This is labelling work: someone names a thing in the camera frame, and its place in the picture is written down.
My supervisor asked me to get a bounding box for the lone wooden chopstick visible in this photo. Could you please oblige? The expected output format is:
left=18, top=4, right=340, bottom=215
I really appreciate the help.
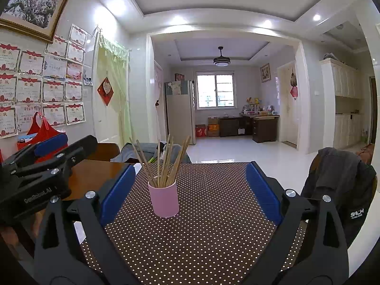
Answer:
left=129, top=138, right=152, bottom=186

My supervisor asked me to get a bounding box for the left hand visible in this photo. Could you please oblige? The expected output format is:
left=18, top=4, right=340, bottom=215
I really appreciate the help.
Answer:
left=0, top=213, right=44, bottom=244

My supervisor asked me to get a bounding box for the red gift bag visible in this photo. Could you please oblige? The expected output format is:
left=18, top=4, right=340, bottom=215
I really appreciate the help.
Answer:
left=17, top=112, right=61, bottom=151

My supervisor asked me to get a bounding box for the brown wooden chair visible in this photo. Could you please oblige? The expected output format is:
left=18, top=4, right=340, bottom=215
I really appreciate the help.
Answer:
left=86, top=143, right=120, bottom=162

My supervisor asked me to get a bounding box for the green curtain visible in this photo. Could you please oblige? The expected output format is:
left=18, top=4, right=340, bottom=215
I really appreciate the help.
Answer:
left=93, top=33, right=132, bottom=148

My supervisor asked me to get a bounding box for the red diamond door decoration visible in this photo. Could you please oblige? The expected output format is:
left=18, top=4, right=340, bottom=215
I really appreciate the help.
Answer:
left=97, top=77, right=114, bottom=106

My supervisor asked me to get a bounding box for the dark jacket on chair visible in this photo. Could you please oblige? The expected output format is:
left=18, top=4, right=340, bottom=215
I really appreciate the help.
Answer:
left=301, top=147, right=377, bottom=246

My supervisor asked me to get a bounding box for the brown polka dot mat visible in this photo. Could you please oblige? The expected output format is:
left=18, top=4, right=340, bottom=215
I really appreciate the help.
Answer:
left=106, top=163, right=276, bottom=284

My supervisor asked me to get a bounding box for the pink cylindrical cup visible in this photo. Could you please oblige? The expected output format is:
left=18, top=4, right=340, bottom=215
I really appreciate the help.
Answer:
left=148, top=181, right=180, bottom=218

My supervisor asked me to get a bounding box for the grey jacket on chair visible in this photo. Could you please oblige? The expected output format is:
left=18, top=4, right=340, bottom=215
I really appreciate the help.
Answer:
left=110, top=143, right=181, bottom=163

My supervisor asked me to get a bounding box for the dark wooden desk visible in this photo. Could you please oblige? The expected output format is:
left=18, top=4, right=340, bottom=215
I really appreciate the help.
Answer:
left=218, top=114, right=279, bottom=143

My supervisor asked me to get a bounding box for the beige refrigerator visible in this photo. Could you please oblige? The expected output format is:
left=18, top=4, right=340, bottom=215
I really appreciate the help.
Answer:
left=165, top=81, right=196, bottom=145

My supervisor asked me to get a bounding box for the framed blossom painting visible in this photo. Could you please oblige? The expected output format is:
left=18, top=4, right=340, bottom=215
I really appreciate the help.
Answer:
left=1, top=0, right=68, bottom=43

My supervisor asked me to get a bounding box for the red cardboard box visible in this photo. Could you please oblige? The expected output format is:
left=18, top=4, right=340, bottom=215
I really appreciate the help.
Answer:
left=195, top=124, right=207, bottom=138

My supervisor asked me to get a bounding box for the hanging red ornament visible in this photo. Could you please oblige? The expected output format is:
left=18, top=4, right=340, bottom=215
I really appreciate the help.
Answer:
left=290, top=70, right=298, bottom=100

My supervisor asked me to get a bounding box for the orange cardboard box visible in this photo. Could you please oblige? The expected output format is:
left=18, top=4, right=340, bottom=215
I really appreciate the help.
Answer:
left=207, top=117, right=220, bottom=137

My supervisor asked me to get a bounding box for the window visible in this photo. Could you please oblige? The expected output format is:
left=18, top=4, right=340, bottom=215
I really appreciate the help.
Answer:
left=196, top=71, right=236, bottom=110

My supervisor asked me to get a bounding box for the brown door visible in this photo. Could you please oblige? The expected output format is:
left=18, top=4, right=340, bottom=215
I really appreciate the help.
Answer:
left=370, top=76, right=377, bottom=144

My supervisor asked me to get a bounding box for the ceiling fan lamp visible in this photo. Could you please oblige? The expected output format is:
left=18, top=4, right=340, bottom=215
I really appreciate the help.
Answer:
left=213, top=46, right=231, bottom=67

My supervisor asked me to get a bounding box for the white wall cabinet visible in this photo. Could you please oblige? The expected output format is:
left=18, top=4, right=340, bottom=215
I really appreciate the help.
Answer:
left=319, top=59, right=363, bottom=149

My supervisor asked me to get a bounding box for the framed wall picture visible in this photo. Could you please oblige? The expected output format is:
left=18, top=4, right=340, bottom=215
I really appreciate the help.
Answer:
left=260, top=63, right=271, bottom=83

